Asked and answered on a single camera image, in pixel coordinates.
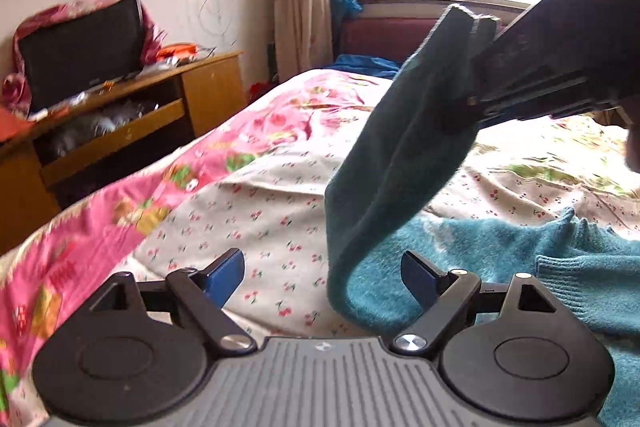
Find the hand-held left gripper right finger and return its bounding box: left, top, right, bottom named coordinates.
left=392, top=251, right=558, bottom=355

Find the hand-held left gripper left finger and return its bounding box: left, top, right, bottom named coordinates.
left=89, top=248, right=258, bottom=355

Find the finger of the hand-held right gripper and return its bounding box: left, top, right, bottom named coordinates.
left=452, top=96, right=483, bottom=130
left=470, top=18, right=502, bottom=52

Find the teal knit sweater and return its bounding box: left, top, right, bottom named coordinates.
left=325, top=4, right=640, bottom=427

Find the cherry print bed sheet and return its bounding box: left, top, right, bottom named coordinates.
left=120, top=107, right=640, bottom=343

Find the maroon padded headboard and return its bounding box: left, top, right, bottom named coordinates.
left=340, top=0, right=532, bottom=64

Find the blue cloth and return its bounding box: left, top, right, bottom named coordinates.
left=334, top=53, right=404, bottom=80

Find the wooden side cabinet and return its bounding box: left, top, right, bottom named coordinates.
left=0, top=51, right=248, bottom=240

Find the grey cloth in desk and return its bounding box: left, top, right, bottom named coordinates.
left=47, top=99, right=162, bottom=158

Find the orange plastic bag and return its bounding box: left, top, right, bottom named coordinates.
left=156, top=43, right=199, bottom=60

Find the pink floral cloth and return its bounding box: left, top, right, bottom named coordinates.
left=0, top=0, right=168, bottom=118

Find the black television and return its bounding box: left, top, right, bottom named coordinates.
left=17, top=0, right=146, bottom=112

